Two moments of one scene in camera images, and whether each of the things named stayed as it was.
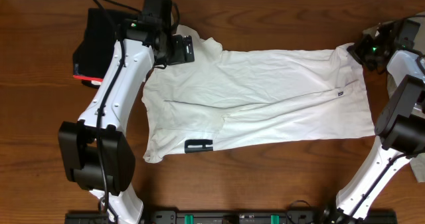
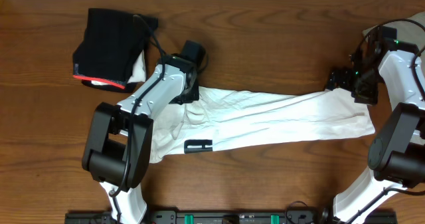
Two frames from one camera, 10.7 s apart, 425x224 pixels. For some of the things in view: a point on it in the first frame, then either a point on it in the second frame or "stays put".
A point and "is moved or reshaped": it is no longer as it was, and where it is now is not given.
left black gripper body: x=182 y=49 → x=188 y=96
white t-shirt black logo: x=228 y=98 is moved or reshaped
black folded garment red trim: x=92 y=58 stays put
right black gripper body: x=368 y=52 → x=362 y=84
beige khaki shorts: x=411 y=32 stays put
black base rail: x=236 y=217 stays put
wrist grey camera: x=157 y=12 → x=194 y=50
